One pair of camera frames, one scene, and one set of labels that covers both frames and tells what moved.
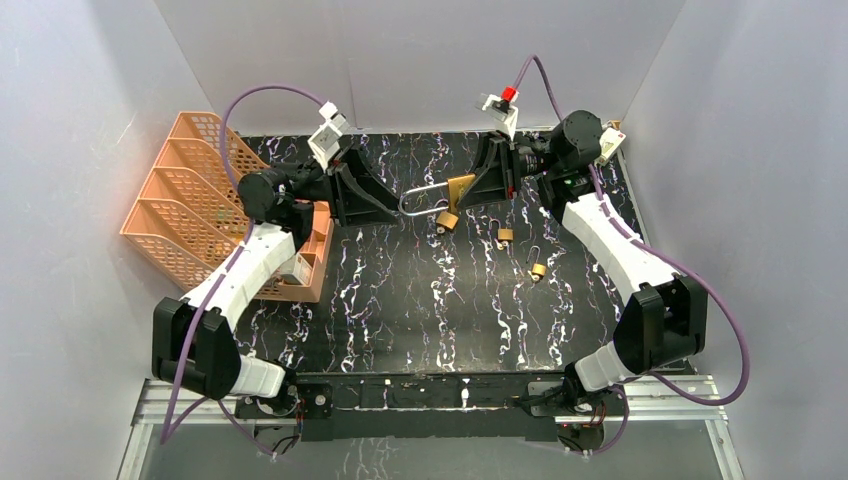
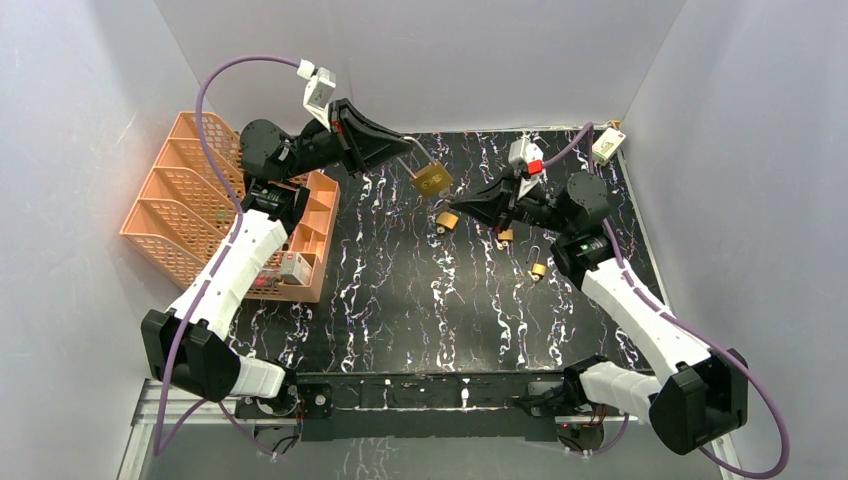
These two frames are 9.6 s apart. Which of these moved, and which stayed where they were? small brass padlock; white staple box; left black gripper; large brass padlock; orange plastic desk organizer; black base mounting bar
Moved: large brass padlock; left black gripper
Stayed: small brass padlock; black base mounting bar; white staple box; orange plastic desk organizer
